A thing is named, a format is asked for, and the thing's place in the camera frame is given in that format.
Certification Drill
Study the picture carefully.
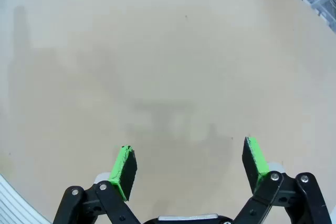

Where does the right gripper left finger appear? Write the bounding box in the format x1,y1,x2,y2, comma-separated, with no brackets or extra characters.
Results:
52,144,148,224

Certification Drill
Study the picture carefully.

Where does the dark grey plastic basket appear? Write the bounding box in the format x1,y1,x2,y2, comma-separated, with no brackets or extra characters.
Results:
303,0,336,29

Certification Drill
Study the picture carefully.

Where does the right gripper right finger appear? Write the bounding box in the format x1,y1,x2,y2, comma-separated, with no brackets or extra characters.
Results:
232,136,331,224

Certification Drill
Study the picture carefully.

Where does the white ribbed panel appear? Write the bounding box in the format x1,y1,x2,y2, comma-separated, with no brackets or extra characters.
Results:
0,173,52,224

